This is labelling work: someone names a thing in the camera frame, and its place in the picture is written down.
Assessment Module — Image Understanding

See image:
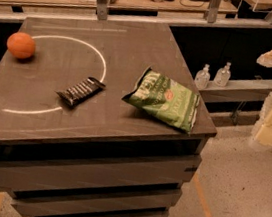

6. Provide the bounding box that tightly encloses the grey drawer cabinet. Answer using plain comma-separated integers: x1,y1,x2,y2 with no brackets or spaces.
0,18,216,217

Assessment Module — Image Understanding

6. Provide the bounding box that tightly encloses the clear sanitizer bottle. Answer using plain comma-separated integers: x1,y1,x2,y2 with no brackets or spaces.
213,62,231,87
194,64,210,89

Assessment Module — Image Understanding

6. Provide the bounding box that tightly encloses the dark chocolate bar wrapper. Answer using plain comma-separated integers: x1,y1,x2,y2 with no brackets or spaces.
57,77,106,108

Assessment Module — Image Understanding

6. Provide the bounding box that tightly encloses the orange fruit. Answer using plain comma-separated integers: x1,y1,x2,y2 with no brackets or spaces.
6,32,36,59

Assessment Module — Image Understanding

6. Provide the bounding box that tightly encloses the metal upright post right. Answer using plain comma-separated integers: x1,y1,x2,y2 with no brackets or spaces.
205,0,221,23

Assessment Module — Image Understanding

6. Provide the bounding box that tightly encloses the right clear sanitizer bottle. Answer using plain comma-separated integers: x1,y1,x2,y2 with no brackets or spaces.
213,62,231,87

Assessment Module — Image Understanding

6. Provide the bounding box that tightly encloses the metal shelf rail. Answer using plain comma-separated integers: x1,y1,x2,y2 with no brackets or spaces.
200,79,272,103

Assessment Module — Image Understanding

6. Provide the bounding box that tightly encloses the left clear sanitizer bottle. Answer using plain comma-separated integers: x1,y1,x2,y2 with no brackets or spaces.
194,64,210,89

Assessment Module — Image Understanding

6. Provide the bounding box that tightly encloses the green jalapeno chip bag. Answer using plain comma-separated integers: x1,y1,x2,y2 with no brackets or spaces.
122,67,200,133

